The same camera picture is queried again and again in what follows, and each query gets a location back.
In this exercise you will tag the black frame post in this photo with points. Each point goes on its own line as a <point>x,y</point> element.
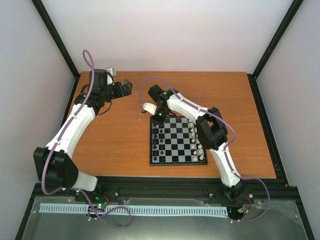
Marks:
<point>277,36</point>
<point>50,26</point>

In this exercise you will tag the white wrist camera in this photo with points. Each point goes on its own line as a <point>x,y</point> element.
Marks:
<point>111,73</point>
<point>149,108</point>

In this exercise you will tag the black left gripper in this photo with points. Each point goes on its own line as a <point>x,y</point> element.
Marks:
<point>128,90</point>

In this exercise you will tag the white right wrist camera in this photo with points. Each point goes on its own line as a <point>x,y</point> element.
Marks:
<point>149,108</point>

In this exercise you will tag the black right frame post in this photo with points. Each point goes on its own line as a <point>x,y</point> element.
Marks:
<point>277,36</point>

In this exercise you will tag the black aluminium frame rail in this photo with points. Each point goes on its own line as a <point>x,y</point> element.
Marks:
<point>208,190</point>

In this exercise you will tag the black and white chessboard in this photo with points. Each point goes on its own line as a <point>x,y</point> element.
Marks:
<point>177,141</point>

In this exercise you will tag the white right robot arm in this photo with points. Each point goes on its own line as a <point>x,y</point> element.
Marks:
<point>211,130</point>

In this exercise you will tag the white slotted cable duct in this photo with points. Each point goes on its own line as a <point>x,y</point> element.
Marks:
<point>137,210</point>

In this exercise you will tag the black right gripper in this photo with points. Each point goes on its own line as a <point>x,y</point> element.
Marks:
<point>160,122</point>

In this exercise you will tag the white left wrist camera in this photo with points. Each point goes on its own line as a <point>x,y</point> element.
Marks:
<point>111,73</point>

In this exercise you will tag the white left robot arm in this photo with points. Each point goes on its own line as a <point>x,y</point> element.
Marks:
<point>53,163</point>

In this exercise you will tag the black left frame post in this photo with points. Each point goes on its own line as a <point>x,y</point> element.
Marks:
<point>50,26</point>

